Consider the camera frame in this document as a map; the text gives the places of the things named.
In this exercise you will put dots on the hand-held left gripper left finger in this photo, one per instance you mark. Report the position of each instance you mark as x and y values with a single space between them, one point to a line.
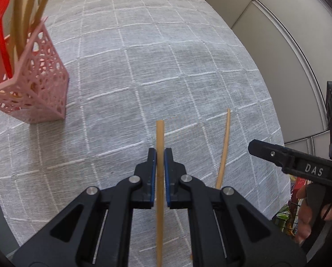
154 178

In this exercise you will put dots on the bunch of wooden chopsticks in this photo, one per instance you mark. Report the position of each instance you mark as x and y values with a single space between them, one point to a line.
17 19

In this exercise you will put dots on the pink perforated utensil holder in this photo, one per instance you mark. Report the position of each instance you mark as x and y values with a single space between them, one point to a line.
43 89

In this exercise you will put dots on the red plastic spoon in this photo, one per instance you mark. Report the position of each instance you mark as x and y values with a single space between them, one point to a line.
1 33

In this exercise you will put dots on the person's right hand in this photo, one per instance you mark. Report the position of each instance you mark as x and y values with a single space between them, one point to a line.
304 208

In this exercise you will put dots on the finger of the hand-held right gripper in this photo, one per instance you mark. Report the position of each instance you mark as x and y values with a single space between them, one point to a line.
266 151

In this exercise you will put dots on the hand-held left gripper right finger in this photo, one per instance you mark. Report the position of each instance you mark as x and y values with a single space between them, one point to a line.
167 178

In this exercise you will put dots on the single wooden chopstick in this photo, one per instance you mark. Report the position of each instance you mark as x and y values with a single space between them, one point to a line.
226 144
160 139

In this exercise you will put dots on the green plant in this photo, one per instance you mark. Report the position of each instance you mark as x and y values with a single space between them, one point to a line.
283 217

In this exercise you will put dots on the grey checked tablecloth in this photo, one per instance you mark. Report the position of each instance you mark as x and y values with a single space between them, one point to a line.
154 61

